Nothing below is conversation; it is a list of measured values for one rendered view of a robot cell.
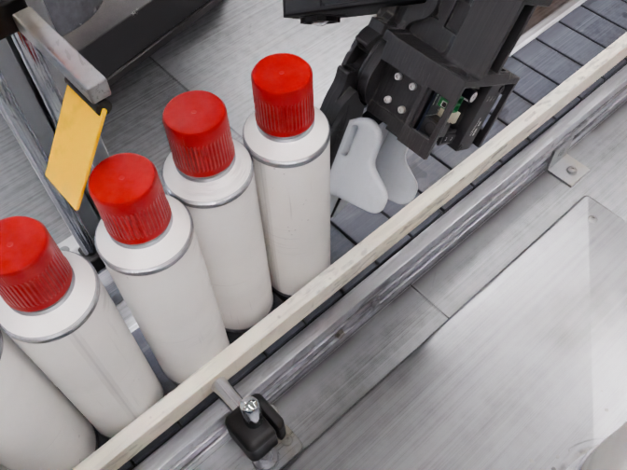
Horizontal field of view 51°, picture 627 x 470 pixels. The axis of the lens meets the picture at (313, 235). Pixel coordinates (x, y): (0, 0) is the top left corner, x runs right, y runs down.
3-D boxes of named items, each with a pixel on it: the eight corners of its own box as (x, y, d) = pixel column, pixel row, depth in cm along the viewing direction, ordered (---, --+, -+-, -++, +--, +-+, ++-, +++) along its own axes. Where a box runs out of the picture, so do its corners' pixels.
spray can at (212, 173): (221, 344, 48) (162, 163, 31) (196, 290, 51) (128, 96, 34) (285, 315, 50) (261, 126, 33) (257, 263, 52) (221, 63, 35)
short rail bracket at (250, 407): (262, 489, 47) (244, 438, 38) (237, 458, 49) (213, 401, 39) (296, 458, 49) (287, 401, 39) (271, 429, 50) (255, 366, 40)
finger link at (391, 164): (371, 254, 47) (428, 146, 42) (316, 206, 50) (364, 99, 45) (396, 244, 50) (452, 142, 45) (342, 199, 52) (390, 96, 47)
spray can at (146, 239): (213, 398, 46) (145, 234, 29) (147, 375, 47) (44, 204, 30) (242, 334, 49) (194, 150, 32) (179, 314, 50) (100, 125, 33)
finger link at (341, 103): (313, 173, 43) (366, 51, 39) (298, 160, 44) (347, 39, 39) (356, 164, 47) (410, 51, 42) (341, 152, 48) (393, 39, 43)
